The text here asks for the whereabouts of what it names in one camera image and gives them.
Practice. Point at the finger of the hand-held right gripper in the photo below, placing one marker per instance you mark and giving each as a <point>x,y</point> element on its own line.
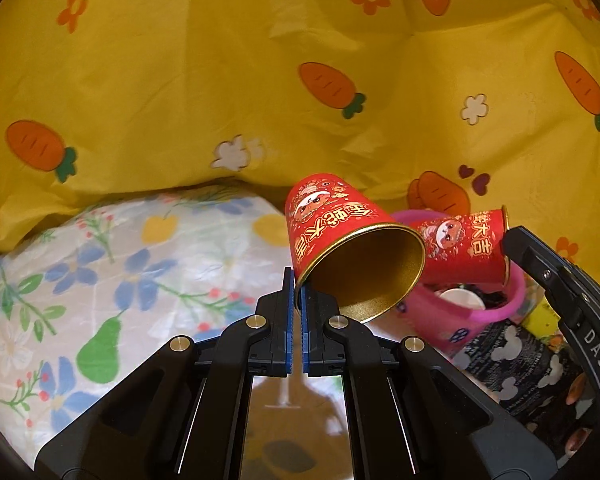
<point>535,255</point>

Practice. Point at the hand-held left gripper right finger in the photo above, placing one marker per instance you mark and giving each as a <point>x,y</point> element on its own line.
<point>305,340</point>

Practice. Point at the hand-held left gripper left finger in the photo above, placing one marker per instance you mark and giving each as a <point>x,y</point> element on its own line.
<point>290,340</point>

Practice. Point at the red gold paper cup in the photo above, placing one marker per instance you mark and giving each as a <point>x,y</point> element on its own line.
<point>330,220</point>
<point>465,245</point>

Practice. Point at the white apple-print paper cup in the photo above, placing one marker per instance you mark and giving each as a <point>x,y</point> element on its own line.
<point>460,299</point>

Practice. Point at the pink plastic bucket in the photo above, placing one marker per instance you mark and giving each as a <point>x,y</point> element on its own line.
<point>445,325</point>

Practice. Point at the black printed box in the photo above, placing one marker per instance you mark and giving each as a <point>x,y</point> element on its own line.
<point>525,375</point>

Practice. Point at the floral bedsheet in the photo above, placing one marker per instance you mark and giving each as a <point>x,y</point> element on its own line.
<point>130,285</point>

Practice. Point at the yellow carrot-print curtain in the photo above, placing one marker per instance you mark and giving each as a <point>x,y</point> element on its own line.
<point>230,60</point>

